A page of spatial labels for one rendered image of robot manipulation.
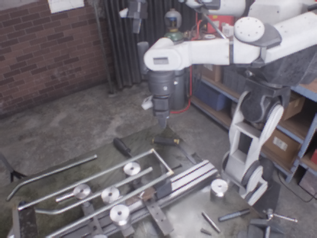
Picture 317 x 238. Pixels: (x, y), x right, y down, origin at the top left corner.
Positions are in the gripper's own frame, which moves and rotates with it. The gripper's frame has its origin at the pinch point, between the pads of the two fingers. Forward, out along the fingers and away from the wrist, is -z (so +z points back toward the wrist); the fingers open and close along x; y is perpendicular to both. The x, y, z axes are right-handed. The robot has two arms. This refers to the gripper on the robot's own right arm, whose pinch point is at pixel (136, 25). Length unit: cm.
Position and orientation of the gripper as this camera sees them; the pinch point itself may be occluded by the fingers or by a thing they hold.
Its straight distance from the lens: 93.4
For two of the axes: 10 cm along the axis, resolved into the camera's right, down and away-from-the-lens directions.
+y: 9.5, 2.3, -2.1
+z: 1.1, -8.8, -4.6
